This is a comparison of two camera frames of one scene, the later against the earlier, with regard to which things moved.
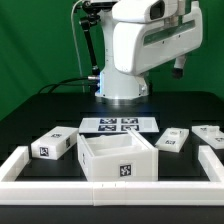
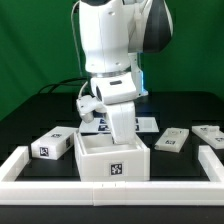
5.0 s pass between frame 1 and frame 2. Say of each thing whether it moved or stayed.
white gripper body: moved
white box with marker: stayed
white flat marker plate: stayed
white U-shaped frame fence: stayed
